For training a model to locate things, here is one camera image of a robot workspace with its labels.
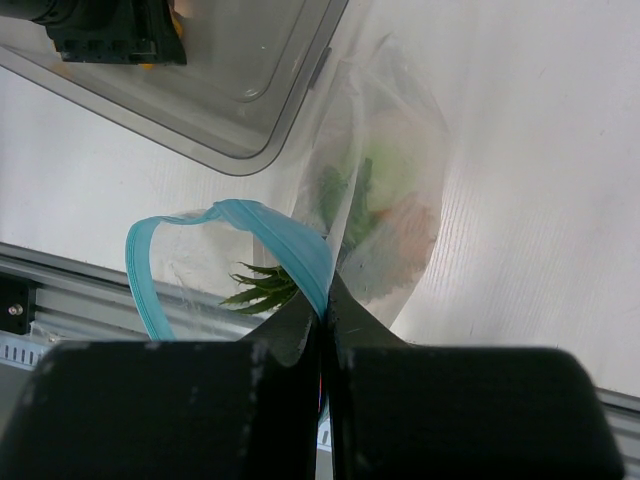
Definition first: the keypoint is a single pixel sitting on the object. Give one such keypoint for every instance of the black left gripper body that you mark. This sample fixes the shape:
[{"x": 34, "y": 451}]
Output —
[{"x": 101, "y": 32}]

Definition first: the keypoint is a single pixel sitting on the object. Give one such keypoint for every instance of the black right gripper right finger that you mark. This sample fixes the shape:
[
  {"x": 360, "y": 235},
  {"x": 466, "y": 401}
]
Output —
[{"x": 403, "y": 411}]

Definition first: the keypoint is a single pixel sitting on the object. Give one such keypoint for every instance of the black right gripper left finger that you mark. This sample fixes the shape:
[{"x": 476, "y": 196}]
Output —
[{"x": 173, "y": 410}]

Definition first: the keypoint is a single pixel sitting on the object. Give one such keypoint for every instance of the toy pineapple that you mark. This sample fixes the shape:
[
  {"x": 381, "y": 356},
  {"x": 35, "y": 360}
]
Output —
[{"x": 381, "y": 253}]

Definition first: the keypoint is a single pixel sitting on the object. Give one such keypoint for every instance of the clear zip top bag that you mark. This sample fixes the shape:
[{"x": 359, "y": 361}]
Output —
[{"x": 178, "y": 265}]

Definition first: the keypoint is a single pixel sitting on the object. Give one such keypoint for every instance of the white toy radish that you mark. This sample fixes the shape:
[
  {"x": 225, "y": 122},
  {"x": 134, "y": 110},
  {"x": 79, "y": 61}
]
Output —
[{"x": 390, "y": 147}]

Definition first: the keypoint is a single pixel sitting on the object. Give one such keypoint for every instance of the yellow toy ginger root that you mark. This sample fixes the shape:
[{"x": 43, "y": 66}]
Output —
[{"x": 164, "y": 44}]

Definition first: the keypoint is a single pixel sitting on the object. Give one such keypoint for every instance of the clear grey plastic bin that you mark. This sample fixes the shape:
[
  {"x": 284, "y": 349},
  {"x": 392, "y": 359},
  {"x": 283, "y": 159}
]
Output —
[{"x": 231, "y": 107}]

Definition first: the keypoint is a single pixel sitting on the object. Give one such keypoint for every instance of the white slotted cable duct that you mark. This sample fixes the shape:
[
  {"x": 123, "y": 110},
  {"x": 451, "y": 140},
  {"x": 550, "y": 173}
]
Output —
[{"x": 21, "y": 351}]

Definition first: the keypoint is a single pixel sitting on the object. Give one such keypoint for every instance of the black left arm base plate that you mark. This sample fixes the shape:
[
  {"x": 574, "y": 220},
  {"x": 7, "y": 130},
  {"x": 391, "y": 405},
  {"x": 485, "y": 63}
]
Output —
[{"x": 17, "y": 304}]

